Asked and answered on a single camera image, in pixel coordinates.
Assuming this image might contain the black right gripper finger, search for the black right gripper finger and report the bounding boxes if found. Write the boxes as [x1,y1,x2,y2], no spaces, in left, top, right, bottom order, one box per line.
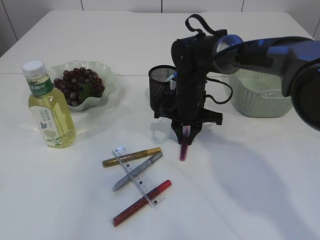
[186,124,202,145]
[171,121,184,144]

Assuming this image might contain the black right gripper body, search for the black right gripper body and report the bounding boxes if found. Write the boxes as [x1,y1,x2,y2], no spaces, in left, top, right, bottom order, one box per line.
[153,92,223,126]

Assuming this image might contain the pink purple scissors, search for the pink purple scissors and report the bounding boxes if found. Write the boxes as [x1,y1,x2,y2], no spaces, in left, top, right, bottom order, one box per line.
[179,125,191,162]

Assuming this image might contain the blue scissors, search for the blue scissors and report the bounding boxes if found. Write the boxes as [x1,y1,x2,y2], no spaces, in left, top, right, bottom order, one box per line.
[165,72,178,82]

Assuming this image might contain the clear plastic ruler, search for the clear plastic ruler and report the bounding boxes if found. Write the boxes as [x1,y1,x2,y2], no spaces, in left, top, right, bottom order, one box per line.
[113,146,164,207]

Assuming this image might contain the purple artificial grape bunch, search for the purple artificial grape bunch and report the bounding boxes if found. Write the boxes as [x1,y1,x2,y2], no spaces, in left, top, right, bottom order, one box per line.
[53,67,105,107]

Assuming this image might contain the yellow tea bottle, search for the yellow tea bottle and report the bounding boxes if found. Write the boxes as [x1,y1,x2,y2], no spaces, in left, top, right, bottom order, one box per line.
[22,60,76,149]

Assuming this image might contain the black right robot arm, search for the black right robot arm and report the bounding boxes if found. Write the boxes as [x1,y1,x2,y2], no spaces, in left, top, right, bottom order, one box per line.
[149,34,320,142]

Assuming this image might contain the black mesh pen holder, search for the black mesh pen holder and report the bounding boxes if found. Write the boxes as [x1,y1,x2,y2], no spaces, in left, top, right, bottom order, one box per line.
[148,65,176,111]

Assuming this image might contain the silver glitter pen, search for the silver glitter pen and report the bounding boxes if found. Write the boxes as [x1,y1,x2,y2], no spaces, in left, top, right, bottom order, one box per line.
[111,152,163,192]

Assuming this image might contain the green plastic woven basket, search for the green plastic woven basket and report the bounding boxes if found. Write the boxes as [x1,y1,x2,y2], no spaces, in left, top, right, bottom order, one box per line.
[228,69,293,118]

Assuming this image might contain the red glitter pen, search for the red glitter pen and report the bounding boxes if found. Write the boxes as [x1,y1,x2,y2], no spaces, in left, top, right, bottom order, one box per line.
[111,179,172,227]

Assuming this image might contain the gold glitter pen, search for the gold glitter pen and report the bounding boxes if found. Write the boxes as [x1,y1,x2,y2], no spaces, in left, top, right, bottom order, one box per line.
[102,147,162,168]

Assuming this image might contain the green wavy glass plate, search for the green wavy glass plate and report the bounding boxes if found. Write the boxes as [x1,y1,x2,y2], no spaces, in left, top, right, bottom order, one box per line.
[48,60,116,112]

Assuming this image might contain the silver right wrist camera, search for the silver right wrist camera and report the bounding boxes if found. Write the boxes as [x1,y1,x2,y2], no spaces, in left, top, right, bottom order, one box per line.
[169,79,176,90]

